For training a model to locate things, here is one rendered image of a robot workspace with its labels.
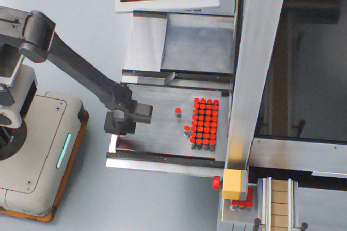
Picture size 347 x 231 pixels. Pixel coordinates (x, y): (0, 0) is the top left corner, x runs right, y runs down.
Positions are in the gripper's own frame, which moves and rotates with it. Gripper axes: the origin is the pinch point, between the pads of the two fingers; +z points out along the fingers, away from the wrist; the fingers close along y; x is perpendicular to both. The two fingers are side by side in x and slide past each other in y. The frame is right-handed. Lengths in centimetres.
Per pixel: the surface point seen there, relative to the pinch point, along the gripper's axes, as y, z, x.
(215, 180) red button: 31.7, -15.2, -17.9
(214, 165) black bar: 32.6, -3.7, -7.8
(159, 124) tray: 12.7, 0.9, 6.5
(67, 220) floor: -24, 95, -6
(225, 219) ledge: 37.9, -2.5, -25.4
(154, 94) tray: 9.3, 1.3, 18.8
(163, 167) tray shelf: 16.2, 0.6, -9.5
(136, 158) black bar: 6.9, 0.0, -8.1
